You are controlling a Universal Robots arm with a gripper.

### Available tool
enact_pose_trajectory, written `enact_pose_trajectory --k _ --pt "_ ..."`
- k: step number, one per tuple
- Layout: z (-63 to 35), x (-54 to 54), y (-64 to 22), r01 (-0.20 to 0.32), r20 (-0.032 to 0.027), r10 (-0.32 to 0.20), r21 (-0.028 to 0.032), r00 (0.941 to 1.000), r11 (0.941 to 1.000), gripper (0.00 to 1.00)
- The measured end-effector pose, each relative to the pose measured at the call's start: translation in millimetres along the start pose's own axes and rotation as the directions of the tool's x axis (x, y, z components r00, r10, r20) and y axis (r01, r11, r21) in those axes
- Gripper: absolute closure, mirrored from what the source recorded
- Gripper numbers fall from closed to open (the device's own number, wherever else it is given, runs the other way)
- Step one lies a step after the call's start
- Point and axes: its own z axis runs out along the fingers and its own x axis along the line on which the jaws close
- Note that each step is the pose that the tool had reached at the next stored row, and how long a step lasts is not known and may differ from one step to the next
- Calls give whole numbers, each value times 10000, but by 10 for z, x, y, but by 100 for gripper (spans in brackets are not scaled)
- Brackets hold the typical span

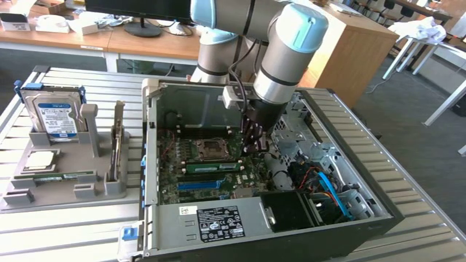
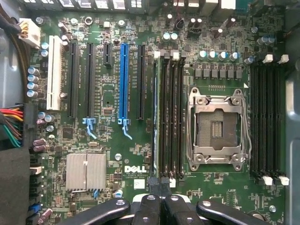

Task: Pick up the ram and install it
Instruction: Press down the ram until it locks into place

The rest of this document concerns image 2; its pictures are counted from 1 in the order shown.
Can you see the short black expansion slot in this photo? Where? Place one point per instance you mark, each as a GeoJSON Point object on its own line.
{"type": "Point", "coordinates": [107, 55]}

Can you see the silver finned heatsink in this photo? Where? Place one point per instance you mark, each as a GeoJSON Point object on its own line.
{"type": "Point", "coordinates": [85, 171]}

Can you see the light blue slot latch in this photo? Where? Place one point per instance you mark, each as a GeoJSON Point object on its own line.
{"type": "Point", "coordinates": [126, 130]}
{"type": "Point", "coordinates": [90, 129]}

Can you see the round coin cell battery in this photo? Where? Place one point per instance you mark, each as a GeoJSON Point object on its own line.
{"type": "Point", "coordinates": [256, 216]}

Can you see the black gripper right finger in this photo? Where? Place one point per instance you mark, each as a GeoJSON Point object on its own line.
{"type": "Point", "coordinates": [175, 211]}

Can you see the grey metal PC case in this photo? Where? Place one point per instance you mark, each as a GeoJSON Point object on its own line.
{"type": "Point", "coordinates": [293, 117]}

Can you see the silver CPU socket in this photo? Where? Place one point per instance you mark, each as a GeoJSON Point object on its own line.
{"type": "Point", "coordinates": [216, 127]}

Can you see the black foam block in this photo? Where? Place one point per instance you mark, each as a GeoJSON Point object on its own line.
{"type": "Point", "coordinates": [14, 187]}

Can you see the black main power connector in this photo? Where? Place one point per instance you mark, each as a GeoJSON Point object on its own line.
{"type": "Point", "coordinates": [30, 124]}

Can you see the black RAM slot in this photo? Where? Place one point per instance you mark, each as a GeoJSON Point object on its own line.
{"type": "Point", "coordinates": [254, 117]}
{"type": "Point", "coordinates": [180, 117]}
{"type": "Point", "coordinates": [280, 117]}
{"type": "Point", "coordinates": [163, 117]}
{"type": "Point", "coordinates": [262, 117]}
{"type": "Point", "coordinates": [172, 117]}
{"type": "Point", "coordinates": [271, 117]}

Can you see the blue expansion slot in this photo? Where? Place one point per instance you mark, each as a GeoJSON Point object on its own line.
{"type": "Point", "coordinates": [124, 82]}

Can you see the green Dell motherboard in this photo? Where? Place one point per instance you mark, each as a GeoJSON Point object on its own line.
{"type": "Point", "coordinates": [110, 98]}

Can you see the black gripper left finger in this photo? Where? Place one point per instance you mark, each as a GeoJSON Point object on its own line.
{"type": "Point", "coordinates": [150, 211]}

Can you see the long black expansion slot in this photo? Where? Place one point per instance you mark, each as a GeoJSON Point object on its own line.
{"type": "Point", "coordinates": [73, 79]}
{"type": "Point", "coordinates": [140, 82]}
{"type": "Point", "coordinates": [91, 79]}

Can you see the white PCI expansion slot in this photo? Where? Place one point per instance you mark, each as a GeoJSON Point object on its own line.
{"type": "Point", "coordinates": [54, 72]}

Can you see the white power connector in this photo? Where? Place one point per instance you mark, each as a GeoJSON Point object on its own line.
{"type": "Point", "coordinates": [29, 32]}

